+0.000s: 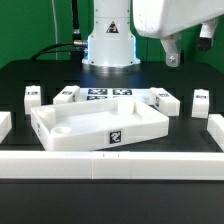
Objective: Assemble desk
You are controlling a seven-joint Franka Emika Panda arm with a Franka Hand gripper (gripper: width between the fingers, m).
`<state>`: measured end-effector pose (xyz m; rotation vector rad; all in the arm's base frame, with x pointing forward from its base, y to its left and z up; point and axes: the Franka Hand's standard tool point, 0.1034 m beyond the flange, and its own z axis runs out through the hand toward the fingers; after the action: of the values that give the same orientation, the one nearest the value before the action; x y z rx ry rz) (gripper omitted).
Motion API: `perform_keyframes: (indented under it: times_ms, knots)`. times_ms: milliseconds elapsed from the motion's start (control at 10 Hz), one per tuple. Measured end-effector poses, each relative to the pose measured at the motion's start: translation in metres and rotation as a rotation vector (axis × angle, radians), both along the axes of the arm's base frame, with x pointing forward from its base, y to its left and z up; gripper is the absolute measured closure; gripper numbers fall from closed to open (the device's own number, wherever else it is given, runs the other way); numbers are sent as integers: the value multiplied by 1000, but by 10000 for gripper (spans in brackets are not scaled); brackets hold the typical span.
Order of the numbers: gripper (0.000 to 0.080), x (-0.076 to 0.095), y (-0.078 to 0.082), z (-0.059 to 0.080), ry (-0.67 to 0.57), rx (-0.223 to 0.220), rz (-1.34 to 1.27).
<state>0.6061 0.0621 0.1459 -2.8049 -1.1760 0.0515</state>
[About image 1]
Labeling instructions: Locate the white front rail barrier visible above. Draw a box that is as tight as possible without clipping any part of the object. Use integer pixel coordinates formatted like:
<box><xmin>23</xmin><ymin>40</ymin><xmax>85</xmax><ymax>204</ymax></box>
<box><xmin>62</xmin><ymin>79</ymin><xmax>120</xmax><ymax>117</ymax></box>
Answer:
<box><xmin>0</xmin><ymin>151</ymin><xmax>224</xmax><ymax>180</ymax></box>

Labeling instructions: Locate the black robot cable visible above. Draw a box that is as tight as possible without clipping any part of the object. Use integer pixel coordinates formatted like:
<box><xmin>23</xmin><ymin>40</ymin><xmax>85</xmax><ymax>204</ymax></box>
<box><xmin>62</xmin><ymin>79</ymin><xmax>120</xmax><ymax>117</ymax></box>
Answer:
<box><xmin>30</xmin><ymin>0</ymin><xmax>88</xmax><ymax>61</ymax></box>

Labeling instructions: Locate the thin white cable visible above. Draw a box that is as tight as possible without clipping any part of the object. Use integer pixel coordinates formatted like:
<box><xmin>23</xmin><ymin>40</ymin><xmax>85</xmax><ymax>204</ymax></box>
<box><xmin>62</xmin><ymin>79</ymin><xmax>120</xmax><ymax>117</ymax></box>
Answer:
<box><xmin>50</xmin><ymin>0</ymin><xmax>59</xmax><ymax>61</ymax></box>

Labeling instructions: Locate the white desk top tray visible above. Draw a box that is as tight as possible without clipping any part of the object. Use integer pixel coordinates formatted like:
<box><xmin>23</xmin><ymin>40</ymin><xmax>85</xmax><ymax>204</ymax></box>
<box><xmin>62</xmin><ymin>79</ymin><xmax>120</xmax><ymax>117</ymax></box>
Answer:
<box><xmin>31</xmin><ymin>97</ymin><xmax>169</xmax><ymax>151</ymax></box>

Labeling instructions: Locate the marker tag sheet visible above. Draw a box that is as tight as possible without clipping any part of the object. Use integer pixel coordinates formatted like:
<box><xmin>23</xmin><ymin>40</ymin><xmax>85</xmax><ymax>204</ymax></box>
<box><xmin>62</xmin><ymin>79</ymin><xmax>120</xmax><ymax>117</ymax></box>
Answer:
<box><xmin>78</xmin><ymin>88</ymin><xmax>151</xmax><ymax>104</ymax></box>

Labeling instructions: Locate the left white barrier block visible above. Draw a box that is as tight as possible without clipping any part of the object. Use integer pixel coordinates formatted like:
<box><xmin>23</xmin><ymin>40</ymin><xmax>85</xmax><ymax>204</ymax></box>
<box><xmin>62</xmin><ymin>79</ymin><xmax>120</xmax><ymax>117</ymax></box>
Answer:
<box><xmin>0</xmin><ymin>112</ymin><xmax>12</xmax><ymax>144</ymax></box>

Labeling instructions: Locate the white barrier block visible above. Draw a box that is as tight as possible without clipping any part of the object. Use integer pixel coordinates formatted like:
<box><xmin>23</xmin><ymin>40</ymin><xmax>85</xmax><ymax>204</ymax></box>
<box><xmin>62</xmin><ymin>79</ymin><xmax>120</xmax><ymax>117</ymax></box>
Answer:
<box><xmin>0</xmin><ymin>112</ymin><xmax>12</xmax><ymax>144</ymax></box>
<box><xmin>207</xmin><ymin>114</ymin><xmax>224</xmax><ymax>152</ymax></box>

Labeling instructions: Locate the right white barrier block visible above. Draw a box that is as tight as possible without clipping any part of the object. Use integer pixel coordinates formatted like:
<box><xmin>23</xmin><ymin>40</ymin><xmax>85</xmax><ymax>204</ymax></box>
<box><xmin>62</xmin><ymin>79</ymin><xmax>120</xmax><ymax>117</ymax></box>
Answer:
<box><xmin>207</xmin><ymin>114</ymin><xmax>224</xmax><ymax>152</ymax></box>

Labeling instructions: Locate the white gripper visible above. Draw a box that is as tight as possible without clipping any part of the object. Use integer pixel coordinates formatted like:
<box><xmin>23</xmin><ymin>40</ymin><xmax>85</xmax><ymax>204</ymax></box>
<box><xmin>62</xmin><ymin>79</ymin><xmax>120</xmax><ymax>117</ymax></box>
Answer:
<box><xmin>132</xmin><ymin>0</ymin><xmax>224</xmax><ymax>67</ymax></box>

